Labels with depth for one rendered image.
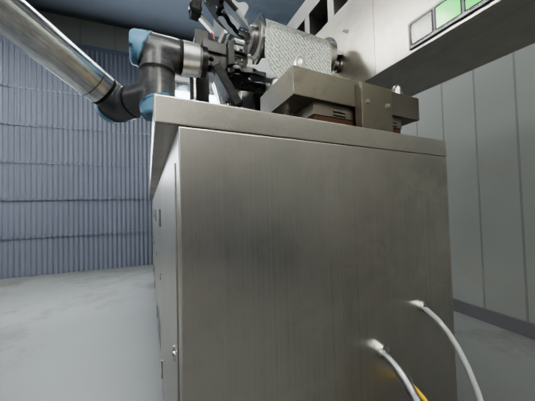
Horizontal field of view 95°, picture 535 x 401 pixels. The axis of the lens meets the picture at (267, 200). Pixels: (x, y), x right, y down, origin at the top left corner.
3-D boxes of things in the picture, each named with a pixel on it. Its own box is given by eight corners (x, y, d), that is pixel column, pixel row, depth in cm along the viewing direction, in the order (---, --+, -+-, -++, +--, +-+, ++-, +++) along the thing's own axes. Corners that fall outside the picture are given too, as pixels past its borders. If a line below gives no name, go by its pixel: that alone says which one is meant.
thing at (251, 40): (245, 59, 76) (243, 40, 78) (251, 60, 77) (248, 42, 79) (254, 38, 69) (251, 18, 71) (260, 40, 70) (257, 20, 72)
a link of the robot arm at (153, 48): (130, 75, 58) (130, 39, 58) (180, 83, 62) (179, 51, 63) (128, 56, 51) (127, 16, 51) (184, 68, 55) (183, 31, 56)
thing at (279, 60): (266, 109, 69) (264, 44, 69) (331, 120, 79) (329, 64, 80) (267, 108, 68) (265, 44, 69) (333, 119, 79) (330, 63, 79)
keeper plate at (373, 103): (356, 132, 56) (353, 85, 56) (386, 137, 60) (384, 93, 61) (365, 129, 54) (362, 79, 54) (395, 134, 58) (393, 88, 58)
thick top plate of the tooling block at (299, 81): (260, 120, 63) (259, 97, 63) (371, 136, 81) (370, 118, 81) (293, 94, 49) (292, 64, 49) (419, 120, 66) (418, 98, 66)
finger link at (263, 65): (283, 58, 66) (249, 52, 63) (283, 79, 66) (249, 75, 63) (279, 64, 69) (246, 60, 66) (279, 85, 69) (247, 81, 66)
